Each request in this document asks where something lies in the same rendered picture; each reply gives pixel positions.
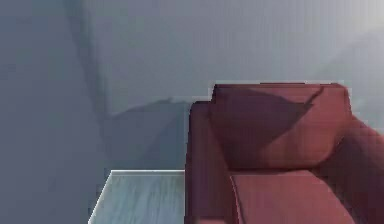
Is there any red armchair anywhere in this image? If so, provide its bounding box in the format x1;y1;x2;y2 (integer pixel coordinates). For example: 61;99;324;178
184;82;384;224

